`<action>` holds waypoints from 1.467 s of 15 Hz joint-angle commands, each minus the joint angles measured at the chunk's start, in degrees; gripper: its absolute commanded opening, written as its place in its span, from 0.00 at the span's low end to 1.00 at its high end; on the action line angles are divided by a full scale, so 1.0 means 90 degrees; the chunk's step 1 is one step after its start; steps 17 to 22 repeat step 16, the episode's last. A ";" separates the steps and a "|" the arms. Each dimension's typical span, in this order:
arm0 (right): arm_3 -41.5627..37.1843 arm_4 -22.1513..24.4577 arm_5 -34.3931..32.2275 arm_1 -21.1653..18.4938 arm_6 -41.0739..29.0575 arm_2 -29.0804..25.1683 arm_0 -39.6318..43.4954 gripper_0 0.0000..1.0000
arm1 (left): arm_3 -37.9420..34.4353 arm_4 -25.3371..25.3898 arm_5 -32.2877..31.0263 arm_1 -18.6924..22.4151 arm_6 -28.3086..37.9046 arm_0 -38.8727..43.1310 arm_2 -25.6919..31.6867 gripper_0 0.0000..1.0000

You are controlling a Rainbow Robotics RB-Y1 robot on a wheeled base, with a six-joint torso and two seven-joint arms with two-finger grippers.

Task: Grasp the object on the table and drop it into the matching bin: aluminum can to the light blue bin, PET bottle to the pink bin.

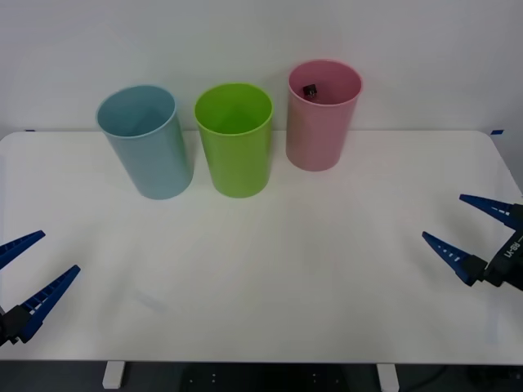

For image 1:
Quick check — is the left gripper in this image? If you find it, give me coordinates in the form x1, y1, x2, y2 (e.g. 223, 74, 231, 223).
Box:
0, 229, 82, 347

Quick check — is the pale blue plastic bin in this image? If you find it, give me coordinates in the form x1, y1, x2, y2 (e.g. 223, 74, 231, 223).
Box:
95, 84, 195, 201

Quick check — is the pink plastic bin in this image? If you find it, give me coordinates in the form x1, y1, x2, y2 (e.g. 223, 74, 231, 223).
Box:
284, 58, 364, 172

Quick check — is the white table leg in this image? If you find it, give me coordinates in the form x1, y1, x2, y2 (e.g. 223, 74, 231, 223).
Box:
375, 363, 400, 392
101, 361, 126, 390

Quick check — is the green plastic bin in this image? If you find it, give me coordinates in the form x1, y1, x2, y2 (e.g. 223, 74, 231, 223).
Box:
194, 82, 274, 199

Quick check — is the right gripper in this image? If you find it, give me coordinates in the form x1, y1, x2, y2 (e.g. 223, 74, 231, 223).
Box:
421, 193, 523, 292

